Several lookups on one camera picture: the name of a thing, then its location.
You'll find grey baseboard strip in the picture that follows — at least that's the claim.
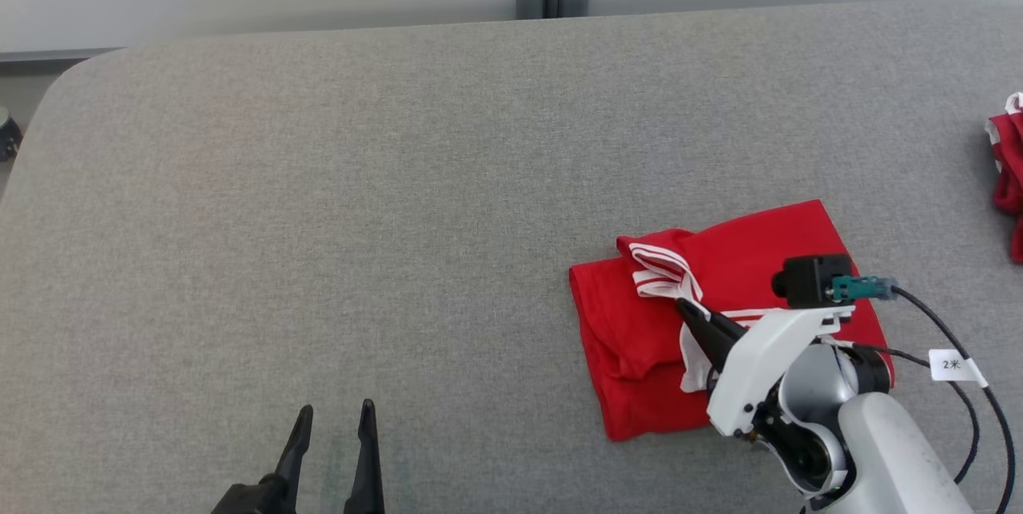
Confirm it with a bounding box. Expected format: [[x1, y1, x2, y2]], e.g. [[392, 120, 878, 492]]
[[0, 47, 126, 64]]

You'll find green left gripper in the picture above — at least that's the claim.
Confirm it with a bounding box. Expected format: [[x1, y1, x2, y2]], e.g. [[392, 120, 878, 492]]
[[211, 399, 387, 514]]

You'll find silver black caster bracket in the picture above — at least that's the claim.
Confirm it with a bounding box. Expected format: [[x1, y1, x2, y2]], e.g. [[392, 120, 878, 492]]
[[0, 106, 23, 164]]

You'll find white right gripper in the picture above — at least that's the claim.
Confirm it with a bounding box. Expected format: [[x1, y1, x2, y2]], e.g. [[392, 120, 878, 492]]
[[675, 298, 857, 437]]

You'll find white cable label tag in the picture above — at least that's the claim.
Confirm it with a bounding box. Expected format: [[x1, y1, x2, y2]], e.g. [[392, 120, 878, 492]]
[[929, 348, 989, 388]]

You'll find red shirt with white stripes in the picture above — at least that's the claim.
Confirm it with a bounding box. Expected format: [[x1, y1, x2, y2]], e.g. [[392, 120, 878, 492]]
[[569, 199, 895, 443]]

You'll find thin black right gripper cable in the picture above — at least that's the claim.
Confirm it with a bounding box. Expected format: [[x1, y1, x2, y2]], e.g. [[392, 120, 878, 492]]
[[850, 342, 982, 488]]

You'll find red white-trimmed garment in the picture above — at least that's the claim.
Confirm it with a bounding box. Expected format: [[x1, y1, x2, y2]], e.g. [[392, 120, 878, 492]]
[[985, 92, 1023, 265]]

